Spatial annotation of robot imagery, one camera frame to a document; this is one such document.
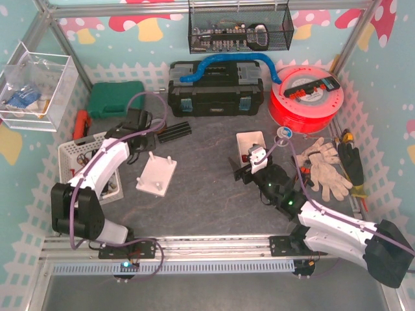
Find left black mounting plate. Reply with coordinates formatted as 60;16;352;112
98;240;156;260

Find brown tape roll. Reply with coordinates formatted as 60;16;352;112
150;118;167;134

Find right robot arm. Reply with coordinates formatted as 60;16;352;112
230;161;414;288

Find white perforated basket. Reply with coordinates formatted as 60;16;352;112
58;132;124;205

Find clear acrylic wall box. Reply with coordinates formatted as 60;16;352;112
1;43;78;132

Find black red terminal strip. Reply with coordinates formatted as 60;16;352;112
283;76;340;100

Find grey slotted cable duct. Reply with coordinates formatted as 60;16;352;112
53;259;295;276

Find solder wire spool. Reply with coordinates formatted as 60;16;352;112
274;126;293;147

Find black toolbox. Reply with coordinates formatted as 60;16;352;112
167;61;264;117

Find black work glove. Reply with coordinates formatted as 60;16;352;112
338;143;364;186

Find black wire mesh basket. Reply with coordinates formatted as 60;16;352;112
188;4;294;54

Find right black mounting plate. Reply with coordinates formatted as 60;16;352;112
268;235;327;259

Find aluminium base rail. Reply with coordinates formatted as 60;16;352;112
40;231;366;261

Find blue white cloth glove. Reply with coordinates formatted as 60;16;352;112
6;85;42;110

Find red filament spool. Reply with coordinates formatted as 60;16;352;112
268;65;344;133

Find black mounting plate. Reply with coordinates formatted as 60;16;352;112
98;240;156;260
268;235;327;259

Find blue corrugated hose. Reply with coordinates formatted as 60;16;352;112
180;53;282;85

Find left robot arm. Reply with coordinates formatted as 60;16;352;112
51;108;153;249

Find green plastic case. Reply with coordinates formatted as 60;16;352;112
86;81;145;119

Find white spring box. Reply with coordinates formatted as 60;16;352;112
236;131;266;166

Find white work glove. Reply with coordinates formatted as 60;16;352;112
295;137;353;202

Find red handled pliers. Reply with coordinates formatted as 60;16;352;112
300;166;314;187

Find orange handled tool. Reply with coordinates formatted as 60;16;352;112
73;110;91;140

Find white peg base plate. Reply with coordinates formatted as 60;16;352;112
136;152;177;197

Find black aluminium extrusion profile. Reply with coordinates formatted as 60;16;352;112
157;121;192;143

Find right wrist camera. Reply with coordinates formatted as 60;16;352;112
248;144;268;174

